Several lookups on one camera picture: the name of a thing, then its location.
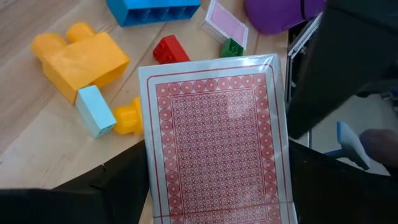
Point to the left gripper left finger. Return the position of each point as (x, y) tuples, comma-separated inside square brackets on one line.
[(77, 199)]

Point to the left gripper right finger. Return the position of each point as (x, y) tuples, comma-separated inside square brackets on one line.
[(342, 196)]

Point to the small yellow toy brick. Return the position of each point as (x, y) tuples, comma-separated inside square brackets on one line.
[(129, 116)]

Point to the playing card deck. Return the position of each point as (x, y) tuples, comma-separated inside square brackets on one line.
[(217, 140), (225, 23)]

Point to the large yellow toy brick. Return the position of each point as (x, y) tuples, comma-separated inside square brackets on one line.
[(84, 62)]

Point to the large blue toy brick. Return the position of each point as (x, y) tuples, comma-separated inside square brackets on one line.
[(152, 11)]

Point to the person's forearm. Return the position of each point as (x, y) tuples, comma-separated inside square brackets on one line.
[(379, 146)]

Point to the light blue small block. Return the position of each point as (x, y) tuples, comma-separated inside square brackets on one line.
[(94, 110)]

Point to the red toy brick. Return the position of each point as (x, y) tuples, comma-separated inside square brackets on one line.
[(170, 49)]

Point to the small dark green brick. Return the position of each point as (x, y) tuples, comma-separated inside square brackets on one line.
[(231, 48)]

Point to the purple plastic bucket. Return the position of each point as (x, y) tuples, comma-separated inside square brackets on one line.
[(273, 15)]

